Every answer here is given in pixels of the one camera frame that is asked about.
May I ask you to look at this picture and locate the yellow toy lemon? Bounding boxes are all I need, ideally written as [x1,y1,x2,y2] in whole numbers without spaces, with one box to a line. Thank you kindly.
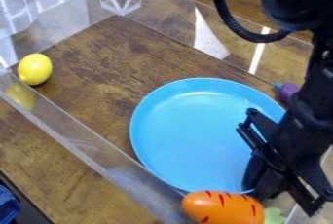
[18,54,54,86]

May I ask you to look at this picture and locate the orange toy carrot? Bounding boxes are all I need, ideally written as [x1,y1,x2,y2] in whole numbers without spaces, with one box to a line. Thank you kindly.
[182,191,264,224]

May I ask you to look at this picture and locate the clear acrylic enclosure wall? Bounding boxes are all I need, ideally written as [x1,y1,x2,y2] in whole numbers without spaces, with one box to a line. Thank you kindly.
[0,0,311,224]

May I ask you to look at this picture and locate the blue object at corner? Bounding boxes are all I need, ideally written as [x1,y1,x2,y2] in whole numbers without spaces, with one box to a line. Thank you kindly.
[0,185,22,224]

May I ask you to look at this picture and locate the purple toy eggplant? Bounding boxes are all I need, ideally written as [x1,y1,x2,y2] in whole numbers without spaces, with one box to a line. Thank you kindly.
[275,82,300,102]

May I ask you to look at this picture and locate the blue round plastic tray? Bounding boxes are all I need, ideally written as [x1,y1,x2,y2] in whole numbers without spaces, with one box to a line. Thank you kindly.
[130,78,284,193]

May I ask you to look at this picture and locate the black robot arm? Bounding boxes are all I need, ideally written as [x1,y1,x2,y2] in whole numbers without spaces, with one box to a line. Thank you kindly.
[239,0,333,215]

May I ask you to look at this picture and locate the black braided cable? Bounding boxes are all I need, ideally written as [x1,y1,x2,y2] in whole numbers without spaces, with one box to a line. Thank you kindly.
[209,0,293,44]

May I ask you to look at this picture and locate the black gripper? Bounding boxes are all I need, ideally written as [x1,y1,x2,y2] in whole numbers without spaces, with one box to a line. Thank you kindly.
[237,37,333,215]

